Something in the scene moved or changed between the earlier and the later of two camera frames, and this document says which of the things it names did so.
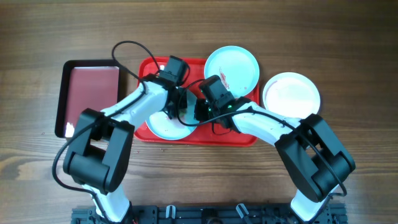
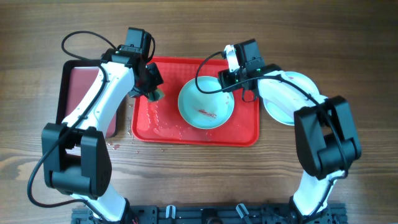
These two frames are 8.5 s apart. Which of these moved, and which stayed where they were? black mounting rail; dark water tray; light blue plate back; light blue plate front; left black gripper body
Moved: left black gripper body; light blue plate back; light blue plate front
Stayed: dark water tray; black mounting rail
